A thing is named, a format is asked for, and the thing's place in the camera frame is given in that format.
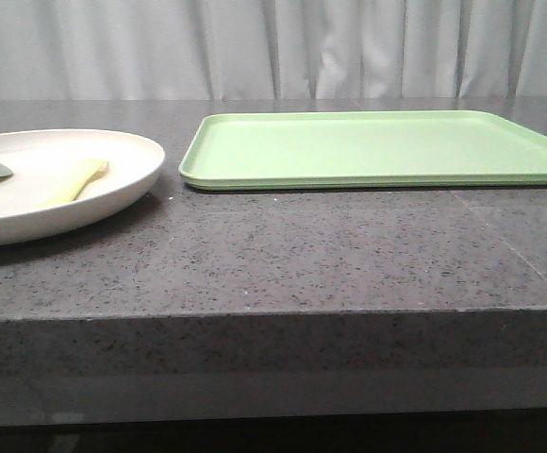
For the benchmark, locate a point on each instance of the yellow plastic fork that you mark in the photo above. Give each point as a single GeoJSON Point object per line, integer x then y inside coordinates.
{"type": "Point", "coordinates": [80, 174]}

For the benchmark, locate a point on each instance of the cream round plate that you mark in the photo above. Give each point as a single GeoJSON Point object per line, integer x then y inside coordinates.
{"type": "Point", "coordinates": [41, 160]}

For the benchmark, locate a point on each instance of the light green tray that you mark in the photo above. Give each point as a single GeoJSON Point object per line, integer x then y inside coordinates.
{"type": "Point", "coordinates": [363, 149]}

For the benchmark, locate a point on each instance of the grey curtain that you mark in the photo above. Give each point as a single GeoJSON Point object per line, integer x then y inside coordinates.
{"type": "Point", "coordinates": [228, 50]}

